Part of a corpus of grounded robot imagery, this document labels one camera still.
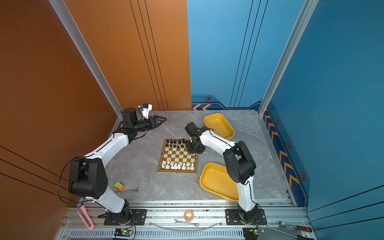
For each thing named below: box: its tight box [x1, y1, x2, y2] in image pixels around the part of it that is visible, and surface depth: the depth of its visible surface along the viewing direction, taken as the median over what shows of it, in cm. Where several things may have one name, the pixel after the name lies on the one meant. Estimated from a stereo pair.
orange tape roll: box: [183, 210, 194, 223], surface depth 76 cm
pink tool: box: [76, 205, 95, 231], surface depth 75 cm
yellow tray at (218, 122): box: [203, 113, 235, 141], surface depth 113 cm
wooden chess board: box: [157, 139, 198, 174], surface depth 94 cm
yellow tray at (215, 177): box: [199, 162, 239, 202], surface depth 86 cm
